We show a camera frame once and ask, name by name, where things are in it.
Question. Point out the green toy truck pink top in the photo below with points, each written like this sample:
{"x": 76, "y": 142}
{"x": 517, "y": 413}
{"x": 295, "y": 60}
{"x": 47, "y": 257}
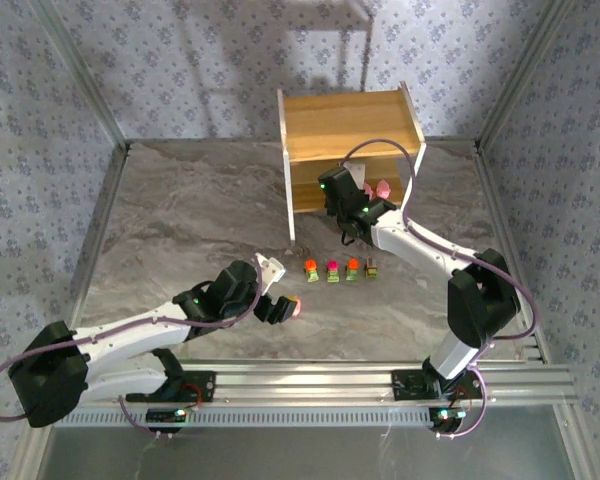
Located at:
{"x": 333, "y": 271}

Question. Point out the pink plastic pig toy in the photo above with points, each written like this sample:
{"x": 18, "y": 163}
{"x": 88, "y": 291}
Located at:
{"x": 383, "y": 189}
{"x": 298, "y": 306}
{"x": 369, "y": 188}

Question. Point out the grey metal panel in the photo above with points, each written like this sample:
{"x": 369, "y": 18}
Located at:
{"x": 300, "y": 455}

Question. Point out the aluminium table edge rail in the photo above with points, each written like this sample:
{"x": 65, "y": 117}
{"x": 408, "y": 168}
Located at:
{"x": 497, "y": 200}
{"x": 100, "y": 220}

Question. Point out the aluminium frame post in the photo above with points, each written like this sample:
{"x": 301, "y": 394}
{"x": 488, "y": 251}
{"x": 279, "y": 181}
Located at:
{"x": 80, "y": 75}
{"x": 525, "y": 70}

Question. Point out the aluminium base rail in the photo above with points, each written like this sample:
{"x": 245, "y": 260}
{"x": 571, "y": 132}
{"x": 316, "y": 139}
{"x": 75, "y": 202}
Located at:
{"x": 300, "y": 382}

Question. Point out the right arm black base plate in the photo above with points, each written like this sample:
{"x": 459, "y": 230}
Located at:
{"x": 407, "y": 385}

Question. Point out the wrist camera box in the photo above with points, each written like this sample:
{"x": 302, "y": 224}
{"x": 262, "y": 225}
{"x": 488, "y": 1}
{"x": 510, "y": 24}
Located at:
{"x": 355, "y": 172}
{"x": 272, "y": 267}

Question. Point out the green toy truck brown top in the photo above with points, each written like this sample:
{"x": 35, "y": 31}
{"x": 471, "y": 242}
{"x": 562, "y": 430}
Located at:
{"x": 371, "y": 269}

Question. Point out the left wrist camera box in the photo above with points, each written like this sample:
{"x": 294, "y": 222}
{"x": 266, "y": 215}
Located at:
{"x": 272, "y": 267}

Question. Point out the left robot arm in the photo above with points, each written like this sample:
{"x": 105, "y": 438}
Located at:
{"x": 130, "y": 335}

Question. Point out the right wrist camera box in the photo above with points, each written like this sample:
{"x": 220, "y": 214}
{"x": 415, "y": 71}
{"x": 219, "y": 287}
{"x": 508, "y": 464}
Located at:
{"x": 355, "y": 172}

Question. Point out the wooden shelf with white legs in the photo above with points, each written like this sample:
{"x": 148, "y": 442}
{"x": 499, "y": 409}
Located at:
{"x": 345, "y": 115}

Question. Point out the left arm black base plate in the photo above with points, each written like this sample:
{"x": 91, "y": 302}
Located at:
{"x": 200, "y": 387}

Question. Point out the green toy truck orange top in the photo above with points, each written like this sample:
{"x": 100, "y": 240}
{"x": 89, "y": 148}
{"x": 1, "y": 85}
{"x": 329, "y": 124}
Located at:
{"x": 352, "y": 270}
{"x": 310, "y": 270}

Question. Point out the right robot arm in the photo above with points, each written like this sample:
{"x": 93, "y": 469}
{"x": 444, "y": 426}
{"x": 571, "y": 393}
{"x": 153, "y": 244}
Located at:
{"x": 410, "y": 240}

